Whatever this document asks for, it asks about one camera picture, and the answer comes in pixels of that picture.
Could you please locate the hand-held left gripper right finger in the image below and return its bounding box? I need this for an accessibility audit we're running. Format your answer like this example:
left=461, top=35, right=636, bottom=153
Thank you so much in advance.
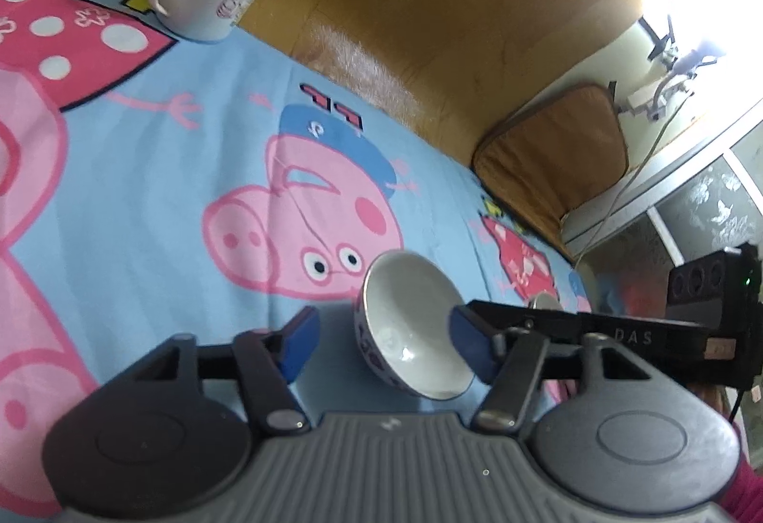
left=447, top=304, right=653, bottom=434

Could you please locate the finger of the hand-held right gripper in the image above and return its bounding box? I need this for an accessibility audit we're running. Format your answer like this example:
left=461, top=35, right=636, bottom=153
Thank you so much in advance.
left=459, top=293, right=588, bottom=334

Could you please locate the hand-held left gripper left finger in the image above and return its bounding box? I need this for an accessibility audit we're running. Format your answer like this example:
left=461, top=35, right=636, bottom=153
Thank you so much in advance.
left=128, top=305, right=323, bottom=437

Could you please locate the white bowl with purple flowers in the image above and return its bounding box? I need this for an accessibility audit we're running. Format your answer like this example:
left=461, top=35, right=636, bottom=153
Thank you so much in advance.
left=354, top=250, right=478, bottom=400

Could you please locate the person's right forearm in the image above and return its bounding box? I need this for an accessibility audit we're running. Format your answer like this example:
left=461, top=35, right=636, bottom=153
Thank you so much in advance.
left=697, top=380, right=763, bottom=523

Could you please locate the brown cushion mat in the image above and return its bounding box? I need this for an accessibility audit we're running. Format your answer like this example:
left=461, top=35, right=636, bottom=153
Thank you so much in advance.
left=472, top=83, right=629, bottom=256

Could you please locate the blue cartoon pig blanket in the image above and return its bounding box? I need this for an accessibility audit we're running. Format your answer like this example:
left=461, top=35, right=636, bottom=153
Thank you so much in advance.
left=0, top=0, right=597, bottom=518

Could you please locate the white cable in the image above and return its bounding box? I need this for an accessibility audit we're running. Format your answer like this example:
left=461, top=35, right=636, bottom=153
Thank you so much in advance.
left=572, top=82, right=686, bottom=267

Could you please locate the grey metal door frame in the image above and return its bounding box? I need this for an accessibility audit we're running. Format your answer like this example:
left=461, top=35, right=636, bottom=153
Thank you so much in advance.
left=563, top=112, right=763, bottom=321

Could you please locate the white wall fixture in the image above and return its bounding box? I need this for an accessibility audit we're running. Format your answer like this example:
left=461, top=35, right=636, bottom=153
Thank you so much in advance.
left=617, top=13, right=725, bottom=123

